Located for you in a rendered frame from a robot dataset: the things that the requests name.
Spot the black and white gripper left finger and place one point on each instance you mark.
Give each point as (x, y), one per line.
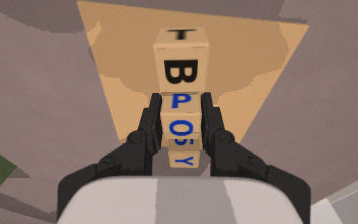
(129, 159)

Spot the tan mat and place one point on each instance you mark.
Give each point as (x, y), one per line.
(246, 58)

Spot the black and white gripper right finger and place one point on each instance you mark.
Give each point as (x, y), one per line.
(230, 159)

